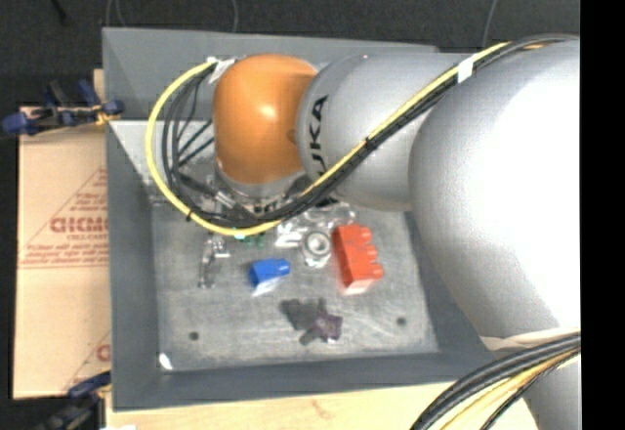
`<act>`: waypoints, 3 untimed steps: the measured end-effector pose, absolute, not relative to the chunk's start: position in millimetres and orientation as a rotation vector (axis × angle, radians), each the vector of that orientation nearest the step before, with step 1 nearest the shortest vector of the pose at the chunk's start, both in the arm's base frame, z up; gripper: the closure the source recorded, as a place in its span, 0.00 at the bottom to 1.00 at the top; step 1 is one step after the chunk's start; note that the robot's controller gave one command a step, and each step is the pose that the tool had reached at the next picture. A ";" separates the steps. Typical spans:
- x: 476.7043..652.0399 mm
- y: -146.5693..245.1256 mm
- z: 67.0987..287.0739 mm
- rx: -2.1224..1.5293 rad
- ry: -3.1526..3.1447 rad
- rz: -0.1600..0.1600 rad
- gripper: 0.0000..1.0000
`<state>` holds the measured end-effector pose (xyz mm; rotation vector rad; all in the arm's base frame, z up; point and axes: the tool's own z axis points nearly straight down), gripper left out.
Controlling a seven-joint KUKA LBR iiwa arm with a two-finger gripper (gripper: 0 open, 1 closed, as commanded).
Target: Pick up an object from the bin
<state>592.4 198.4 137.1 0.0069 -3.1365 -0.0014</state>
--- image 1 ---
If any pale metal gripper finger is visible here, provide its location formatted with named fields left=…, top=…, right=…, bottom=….
left=196, top=236, right=231, bottom=290

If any blue toy block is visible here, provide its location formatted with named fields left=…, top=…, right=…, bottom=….
left=247, top=257, right=293, bottom=297

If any grey metal bin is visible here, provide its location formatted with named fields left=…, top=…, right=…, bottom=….
left=101, top=26, right=495, bottom=410

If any clear round glass thing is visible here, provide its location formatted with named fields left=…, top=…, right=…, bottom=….
left=301, top=228, right=335, bottom=269

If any dark purple grey toy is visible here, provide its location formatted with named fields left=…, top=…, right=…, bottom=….
left=279, top=297, right=345, bottom=347

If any red toy brick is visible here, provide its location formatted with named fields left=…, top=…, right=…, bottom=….
left=330, top=223, right=386, bottom=296

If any brown cardboard board red print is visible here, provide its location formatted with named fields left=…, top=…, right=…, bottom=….
left=11, top=131, right=113, bottom=401

